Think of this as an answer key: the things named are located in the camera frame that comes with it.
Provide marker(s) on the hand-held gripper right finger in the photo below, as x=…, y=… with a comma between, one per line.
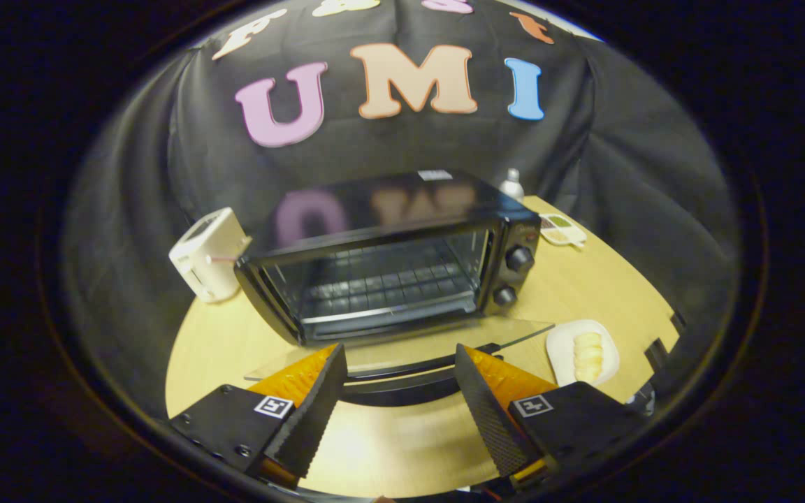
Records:
x=490, y=419

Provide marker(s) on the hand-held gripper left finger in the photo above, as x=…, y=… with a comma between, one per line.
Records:
x=308, y=412

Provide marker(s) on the ridged beige pastry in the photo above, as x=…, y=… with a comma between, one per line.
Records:
x=588, y=356

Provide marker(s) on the black toaster oven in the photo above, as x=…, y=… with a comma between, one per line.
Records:
x=402, y=206

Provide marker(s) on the white pop-up toaster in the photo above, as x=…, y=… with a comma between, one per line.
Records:
x=207, y=262

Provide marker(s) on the white plate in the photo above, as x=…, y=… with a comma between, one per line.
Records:
x=560, y=353

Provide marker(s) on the silver bottle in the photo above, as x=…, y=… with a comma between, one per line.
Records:
x=512, y=185

